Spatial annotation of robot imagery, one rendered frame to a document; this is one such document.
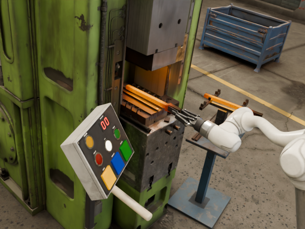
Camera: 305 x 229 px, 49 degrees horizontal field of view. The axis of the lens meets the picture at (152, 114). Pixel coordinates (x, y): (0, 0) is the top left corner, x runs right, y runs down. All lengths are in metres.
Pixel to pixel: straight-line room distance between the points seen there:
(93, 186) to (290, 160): 0.75
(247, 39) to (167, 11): 3.95
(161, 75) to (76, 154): 1.03
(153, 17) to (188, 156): 1.91
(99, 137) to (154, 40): 0.56
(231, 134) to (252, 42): 3.89
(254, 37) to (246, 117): 3.82
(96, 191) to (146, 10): 0.84
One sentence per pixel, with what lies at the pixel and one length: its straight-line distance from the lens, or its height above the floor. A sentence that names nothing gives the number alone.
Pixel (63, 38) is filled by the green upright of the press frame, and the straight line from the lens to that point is 1.80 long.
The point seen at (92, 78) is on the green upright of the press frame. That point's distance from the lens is 1.65.
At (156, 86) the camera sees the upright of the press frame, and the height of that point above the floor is 0.98.
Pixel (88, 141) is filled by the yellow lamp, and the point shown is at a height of 1.17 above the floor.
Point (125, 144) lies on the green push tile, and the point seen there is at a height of 1.03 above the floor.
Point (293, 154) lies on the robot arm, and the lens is 1.19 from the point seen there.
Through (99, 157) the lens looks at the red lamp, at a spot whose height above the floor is 1.10.
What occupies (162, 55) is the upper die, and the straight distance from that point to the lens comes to 1.76.
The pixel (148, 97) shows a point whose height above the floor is 1.04.
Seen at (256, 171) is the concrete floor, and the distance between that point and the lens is 3.34.
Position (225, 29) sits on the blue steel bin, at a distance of 5.74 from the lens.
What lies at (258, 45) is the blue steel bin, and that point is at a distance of 5.49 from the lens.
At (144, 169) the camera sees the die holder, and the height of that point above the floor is 0.66.
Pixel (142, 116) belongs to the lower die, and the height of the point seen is 0.98.
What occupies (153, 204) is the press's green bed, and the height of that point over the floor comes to 0.16.
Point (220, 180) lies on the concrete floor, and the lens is 3.09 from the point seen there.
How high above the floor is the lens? 1.97
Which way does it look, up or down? 31 degrees down
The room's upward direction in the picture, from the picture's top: 8 degrees clockwise
